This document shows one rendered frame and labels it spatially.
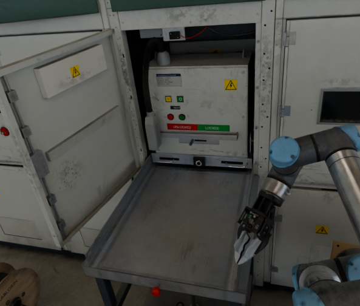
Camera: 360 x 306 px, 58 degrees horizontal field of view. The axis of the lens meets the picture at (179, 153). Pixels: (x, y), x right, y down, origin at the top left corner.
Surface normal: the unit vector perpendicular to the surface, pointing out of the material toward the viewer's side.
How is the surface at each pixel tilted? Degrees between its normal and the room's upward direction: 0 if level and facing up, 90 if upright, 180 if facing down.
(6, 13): 90
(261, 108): 90
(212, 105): 90
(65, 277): 0
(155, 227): 0
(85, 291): 0
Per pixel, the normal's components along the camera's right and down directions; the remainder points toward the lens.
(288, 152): -0.35, -0.36
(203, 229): -0.10, -0.86
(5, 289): 0.95, 0.07
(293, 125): -0.26, 0.52
